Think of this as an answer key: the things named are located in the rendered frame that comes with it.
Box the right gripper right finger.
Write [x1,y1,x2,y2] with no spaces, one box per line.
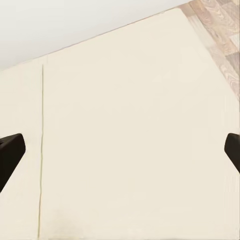
[224,133,240,173]

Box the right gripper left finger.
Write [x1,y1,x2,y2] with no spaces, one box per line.
[0,133,26,193]

